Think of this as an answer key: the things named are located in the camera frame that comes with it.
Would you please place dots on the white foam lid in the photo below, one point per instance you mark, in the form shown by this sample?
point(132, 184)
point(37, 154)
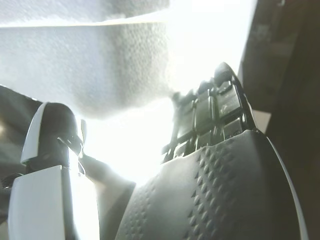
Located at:
point(75, 70)

